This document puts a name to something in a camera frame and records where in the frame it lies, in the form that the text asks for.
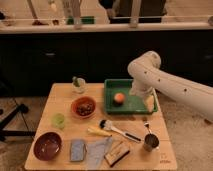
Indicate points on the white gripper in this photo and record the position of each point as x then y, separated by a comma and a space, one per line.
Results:
144, 91

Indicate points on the orange apple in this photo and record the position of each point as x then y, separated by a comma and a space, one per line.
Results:
119, 98

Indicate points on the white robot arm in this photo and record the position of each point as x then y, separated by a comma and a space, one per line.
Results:
147, 76

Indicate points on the orange bowl with food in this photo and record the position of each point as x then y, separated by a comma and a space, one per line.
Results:
83, 107

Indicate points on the purple bowl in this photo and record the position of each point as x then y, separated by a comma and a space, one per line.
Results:
47, 146

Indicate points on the green plastic tray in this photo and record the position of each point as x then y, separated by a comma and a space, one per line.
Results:
131, 105

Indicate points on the metal spoon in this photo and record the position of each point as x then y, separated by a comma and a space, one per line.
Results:
146, 124

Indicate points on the metal cup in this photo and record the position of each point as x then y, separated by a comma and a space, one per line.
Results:
151, 142

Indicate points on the wooden block with black edge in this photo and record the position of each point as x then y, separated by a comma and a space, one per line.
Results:
118, 150

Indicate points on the glass with green plant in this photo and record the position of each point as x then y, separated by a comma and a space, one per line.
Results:
79, 84

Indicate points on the grey cloth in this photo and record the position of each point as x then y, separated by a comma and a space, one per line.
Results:
96, 151

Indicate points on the blue sponge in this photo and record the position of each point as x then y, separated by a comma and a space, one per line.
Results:
77, 150

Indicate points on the small green cup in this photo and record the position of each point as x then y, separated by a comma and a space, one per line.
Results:
58, 121

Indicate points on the green box on counter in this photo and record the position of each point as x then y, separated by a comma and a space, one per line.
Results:
84, 19

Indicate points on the black chair base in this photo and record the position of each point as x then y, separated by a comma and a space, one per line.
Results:
20, 108

